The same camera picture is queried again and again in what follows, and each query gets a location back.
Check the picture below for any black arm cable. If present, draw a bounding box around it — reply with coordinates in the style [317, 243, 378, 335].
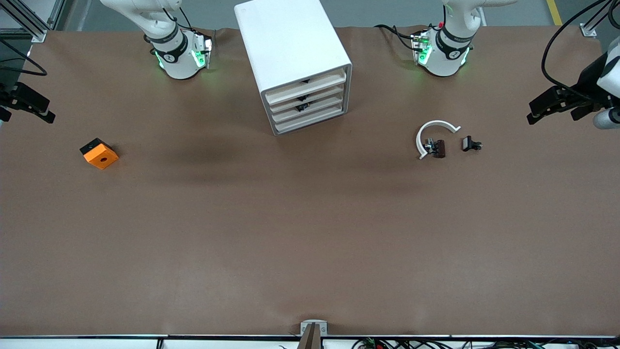
[542, 0, 611, 90]
[0, 39, 48, 77]

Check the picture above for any aluminium frame profile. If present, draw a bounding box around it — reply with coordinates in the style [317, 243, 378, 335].
[0, 0, 66, 43]
[580, 0, 620, 38]

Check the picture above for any white curved plastic arc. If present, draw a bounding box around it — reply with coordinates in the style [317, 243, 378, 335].
[417, 120, 461, 160]

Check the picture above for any orange and black box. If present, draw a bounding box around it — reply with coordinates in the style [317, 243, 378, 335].
[79, 138, 119, 170]

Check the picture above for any black right base cable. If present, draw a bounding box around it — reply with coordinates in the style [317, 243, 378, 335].
[160, 5, 194, 34]

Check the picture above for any black left base cable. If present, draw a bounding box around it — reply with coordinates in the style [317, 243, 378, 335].
[374, 23, 422, 51]

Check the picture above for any dark brown small component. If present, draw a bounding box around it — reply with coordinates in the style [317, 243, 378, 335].
[424, 139, 446, 159]

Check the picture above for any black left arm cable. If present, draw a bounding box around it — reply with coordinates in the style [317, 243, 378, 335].
[542, 0, 611, 90]

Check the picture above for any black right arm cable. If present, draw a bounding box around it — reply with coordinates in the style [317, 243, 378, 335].
[0, 39, 48, 77]

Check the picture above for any grey table edge bracket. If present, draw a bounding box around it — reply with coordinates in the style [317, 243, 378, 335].
[300, 320, 328, 336]

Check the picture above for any black base cable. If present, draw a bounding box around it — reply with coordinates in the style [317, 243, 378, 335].
[374, 23, 422, 51]
[160, 5, 194, 34]

